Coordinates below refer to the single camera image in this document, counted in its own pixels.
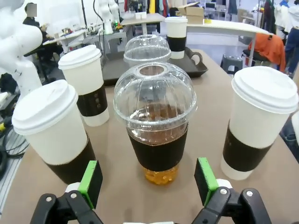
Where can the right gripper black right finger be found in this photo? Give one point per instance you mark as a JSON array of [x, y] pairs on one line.
[[204, 179]]

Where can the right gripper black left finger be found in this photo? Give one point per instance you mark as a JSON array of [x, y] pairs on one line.
[[92, 179]]

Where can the clear dome-lid iced coffee cup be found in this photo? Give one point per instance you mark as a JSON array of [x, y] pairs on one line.
[[156, 149]]

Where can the white paper cup black sleeve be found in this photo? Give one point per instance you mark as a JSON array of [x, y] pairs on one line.
[[176, 30], [254, 121], [53, 130], [81, 77]]

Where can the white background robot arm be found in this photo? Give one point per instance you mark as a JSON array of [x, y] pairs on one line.
[[108, 23]]

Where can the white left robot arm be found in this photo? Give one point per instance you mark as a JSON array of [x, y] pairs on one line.
[[18, 39]]

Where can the dark grey serving tray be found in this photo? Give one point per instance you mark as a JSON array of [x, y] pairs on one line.
[[184, 67]]

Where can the black stool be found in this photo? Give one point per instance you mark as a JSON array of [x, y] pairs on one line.
[[231, 61]]

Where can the clear dome-lid plastic cup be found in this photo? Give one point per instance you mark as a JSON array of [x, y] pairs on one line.
[[147, 50]]

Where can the cluttered white desk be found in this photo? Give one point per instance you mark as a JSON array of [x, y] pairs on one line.
[[67, 37]]

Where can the orange jacket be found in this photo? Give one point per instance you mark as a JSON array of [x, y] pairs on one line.
[[271, 46]]

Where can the long white table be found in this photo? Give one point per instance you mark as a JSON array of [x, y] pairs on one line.
[[222, 25]]

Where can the bystander in blue jeans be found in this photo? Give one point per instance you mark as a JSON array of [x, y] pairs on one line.
[[293, 39]]

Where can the beige desk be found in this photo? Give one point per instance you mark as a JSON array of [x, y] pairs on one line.
[[144, 20]]

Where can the open cardboard box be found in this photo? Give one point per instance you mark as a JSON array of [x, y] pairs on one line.
[[194, 11]]

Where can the seated person in dark clothes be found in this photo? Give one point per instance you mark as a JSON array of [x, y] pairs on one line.
[[31, 21]]

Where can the small white box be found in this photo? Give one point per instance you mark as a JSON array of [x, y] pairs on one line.
[[140, 15]]

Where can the hanging clothes rack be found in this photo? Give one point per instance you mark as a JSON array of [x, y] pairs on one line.
[[151, 5]]

